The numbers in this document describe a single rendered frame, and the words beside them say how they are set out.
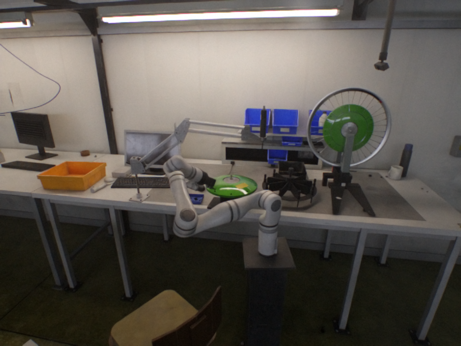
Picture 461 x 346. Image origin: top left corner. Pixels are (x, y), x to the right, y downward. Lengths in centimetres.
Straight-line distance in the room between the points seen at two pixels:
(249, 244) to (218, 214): 40
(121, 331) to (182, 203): 68
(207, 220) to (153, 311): 59
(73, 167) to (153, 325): 151
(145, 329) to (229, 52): 200
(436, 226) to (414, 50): 133
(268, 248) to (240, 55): 160
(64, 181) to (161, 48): 133
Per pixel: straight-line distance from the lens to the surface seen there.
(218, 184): 157
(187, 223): 103
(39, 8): 258
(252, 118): 239
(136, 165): 176
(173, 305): 151
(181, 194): 111
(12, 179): 271
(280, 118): 238
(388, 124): 197
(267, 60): 237
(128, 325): 149
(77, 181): 214
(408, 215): 190
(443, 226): 189
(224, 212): 112
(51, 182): 226
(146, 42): 263
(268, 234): 132
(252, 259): 138
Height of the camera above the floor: 172
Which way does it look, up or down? 22 degrees down
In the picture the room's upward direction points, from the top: straight up
